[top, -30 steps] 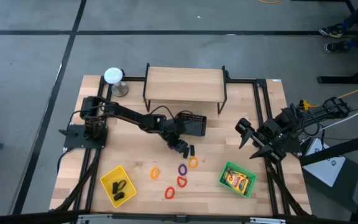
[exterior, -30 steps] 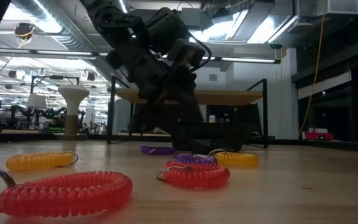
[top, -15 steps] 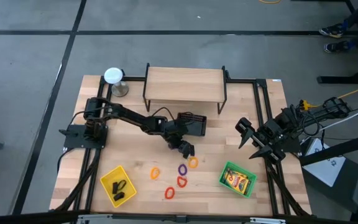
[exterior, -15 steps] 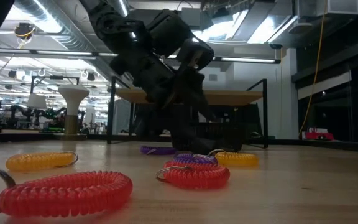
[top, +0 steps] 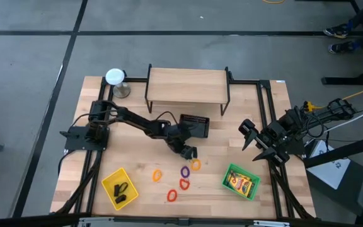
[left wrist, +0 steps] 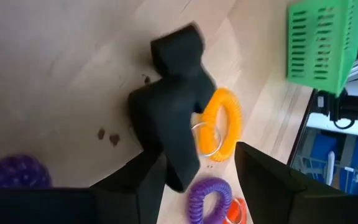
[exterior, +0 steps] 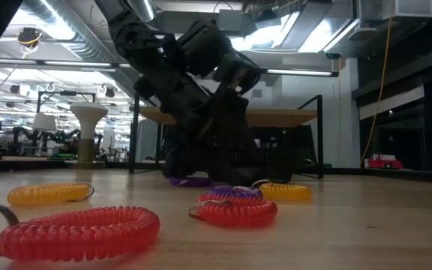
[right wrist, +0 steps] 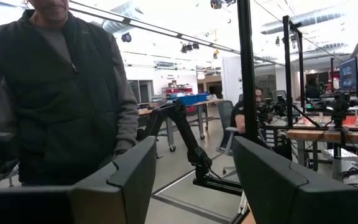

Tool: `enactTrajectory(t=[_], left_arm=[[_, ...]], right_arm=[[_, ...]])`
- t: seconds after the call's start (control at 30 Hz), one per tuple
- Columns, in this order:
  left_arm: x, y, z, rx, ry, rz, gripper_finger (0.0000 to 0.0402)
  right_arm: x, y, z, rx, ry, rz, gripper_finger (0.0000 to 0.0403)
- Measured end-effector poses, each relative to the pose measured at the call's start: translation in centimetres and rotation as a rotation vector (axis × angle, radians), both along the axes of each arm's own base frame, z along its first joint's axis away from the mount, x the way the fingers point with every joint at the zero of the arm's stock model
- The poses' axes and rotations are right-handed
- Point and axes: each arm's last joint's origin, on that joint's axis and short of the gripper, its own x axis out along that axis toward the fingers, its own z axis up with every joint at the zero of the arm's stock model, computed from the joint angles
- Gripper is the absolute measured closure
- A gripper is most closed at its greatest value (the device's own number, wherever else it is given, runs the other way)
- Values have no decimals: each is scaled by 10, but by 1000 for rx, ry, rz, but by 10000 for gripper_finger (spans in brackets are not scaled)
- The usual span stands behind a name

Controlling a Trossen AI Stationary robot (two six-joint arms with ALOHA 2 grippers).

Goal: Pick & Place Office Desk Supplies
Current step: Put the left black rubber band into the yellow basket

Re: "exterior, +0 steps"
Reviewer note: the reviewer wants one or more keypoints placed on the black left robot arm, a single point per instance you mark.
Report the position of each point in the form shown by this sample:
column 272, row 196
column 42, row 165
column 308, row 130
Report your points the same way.
column 133, row 33

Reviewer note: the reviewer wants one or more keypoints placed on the black background rig frame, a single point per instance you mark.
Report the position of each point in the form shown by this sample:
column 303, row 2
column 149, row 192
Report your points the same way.
column 68, row 93

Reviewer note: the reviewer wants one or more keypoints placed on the red and white box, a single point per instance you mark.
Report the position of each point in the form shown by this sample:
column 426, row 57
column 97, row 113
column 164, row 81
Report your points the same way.
column 384, row 164

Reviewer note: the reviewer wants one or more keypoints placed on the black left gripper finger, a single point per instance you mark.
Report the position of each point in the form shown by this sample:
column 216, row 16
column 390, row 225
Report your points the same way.
column 189, row 140
column 234, row 146

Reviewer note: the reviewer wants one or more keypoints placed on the black ceiling device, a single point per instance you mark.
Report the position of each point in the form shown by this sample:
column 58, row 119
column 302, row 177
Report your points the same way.
column 29, row 36

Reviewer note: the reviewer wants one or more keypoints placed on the smooth round silver duct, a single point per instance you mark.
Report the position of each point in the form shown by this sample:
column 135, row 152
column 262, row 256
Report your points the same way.
column 144, row 9

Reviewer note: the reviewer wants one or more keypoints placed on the white mushroom table lamp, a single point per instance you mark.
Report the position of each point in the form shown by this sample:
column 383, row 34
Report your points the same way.
column 88, row 112

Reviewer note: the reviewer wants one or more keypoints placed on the white ceiling air unit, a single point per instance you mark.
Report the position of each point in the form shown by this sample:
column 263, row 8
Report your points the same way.
column 396, row 9

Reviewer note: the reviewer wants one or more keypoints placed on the long LED light bar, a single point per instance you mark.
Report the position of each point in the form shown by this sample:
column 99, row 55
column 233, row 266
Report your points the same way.
column 77, row 63

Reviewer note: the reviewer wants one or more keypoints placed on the wooden shelf with black frame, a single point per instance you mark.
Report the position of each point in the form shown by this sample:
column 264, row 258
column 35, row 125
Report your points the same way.
column 283, row 117

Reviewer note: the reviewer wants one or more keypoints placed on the white background lampshade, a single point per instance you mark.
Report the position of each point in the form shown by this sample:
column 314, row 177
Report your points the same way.
column 44, row 123

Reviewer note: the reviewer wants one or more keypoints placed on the corrugated silver ventilation duct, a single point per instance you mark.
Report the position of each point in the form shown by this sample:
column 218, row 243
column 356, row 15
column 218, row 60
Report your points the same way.
column 71, row 37

